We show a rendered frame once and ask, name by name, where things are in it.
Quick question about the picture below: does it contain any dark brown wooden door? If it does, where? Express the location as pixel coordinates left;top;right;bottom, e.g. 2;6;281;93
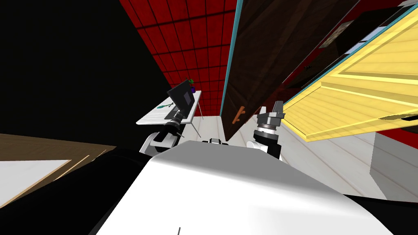
222;0;360;142

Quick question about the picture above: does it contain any white table with laptop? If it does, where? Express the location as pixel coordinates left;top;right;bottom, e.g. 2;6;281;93
135;78;205;139

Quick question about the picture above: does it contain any yellow panelled door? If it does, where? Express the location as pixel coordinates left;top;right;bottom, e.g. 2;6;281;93
281;6;418;143

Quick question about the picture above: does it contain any orange-brown door handle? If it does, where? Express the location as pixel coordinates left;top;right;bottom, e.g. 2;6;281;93
232;106;246;125

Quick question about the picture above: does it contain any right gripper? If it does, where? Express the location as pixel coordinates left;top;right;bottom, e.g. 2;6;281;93
256;100;286;127

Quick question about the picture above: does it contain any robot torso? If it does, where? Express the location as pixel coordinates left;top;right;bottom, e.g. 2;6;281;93
87;138;397;235

